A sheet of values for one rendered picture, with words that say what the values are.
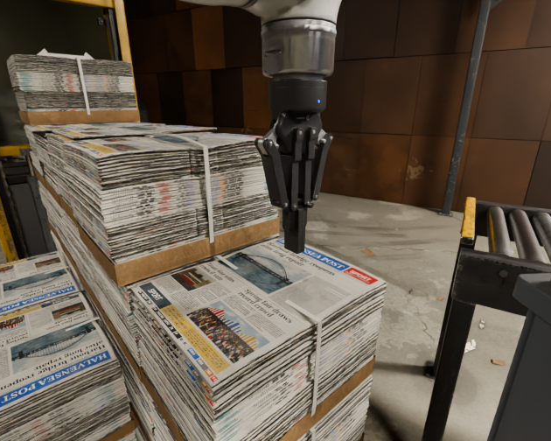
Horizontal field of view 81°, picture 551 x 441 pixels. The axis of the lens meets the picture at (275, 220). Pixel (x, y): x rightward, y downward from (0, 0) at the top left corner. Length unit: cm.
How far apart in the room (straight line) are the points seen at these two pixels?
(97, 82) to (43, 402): 107
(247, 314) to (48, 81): 115
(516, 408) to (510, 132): 368
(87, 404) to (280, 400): 49
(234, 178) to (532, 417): 56
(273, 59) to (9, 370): 82
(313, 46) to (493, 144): 364
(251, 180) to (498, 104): 346
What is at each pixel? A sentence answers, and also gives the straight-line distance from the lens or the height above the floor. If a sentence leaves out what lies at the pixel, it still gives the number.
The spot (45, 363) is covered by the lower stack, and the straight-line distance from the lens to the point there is 92.
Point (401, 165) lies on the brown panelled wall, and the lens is 408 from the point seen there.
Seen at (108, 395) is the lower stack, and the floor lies 51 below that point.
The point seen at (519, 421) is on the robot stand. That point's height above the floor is 87.
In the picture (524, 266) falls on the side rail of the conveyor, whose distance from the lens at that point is 90.
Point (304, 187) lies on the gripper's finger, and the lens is 46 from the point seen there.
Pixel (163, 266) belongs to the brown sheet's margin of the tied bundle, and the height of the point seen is 85.
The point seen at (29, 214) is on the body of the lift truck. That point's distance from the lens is 218.
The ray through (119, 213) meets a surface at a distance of 59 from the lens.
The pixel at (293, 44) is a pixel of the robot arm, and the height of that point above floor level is 120.
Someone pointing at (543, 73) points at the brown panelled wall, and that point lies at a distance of 400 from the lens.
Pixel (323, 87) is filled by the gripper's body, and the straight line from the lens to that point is 43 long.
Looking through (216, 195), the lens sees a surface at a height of 96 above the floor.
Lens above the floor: 114
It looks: 20 degrees down
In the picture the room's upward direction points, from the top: straight up
